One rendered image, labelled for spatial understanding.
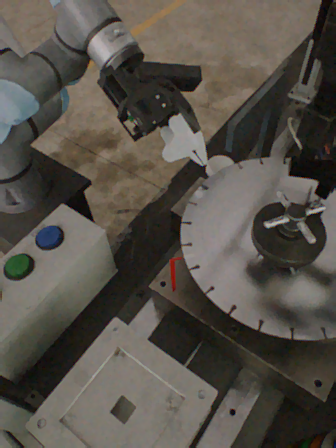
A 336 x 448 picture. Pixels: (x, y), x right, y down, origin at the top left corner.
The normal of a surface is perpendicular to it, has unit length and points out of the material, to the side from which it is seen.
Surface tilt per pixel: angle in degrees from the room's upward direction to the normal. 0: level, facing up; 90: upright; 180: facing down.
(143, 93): 34
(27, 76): 41
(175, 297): 0
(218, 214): 0
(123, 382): 0
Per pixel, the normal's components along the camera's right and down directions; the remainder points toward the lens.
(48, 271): -0.04, -0.58
